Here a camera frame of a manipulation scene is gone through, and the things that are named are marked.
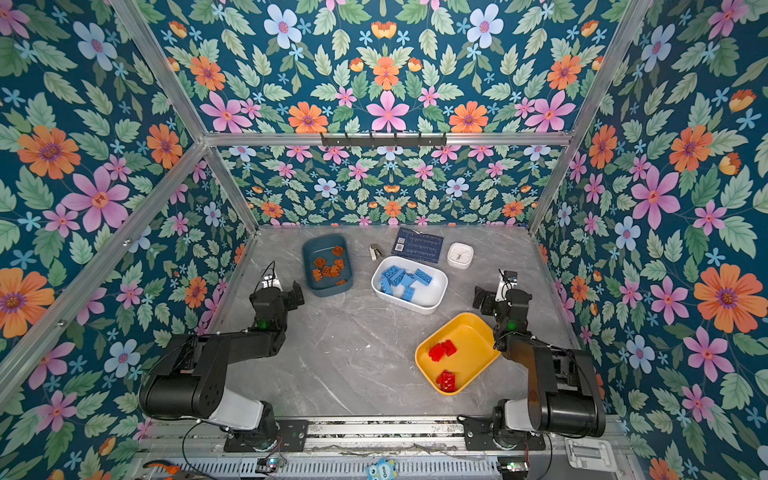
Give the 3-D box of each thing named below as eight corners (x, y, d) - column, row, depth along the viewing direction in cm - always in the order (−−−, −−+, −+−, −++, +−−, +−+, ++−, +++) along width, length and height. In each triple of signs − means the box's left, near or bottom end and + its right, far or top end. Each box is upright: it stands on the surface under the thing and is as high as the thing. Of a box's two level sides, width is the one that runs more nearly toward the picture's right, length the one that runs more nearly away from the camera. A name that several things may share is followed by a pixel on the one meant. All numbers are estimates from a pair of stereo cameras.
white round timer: (448, 269, 109) (449, 263, 106) (446, 249, 115) (447, 242, 112) (474, 269, 109) (476, 263, 106) (470, 249, 115) (472, 242, 112)
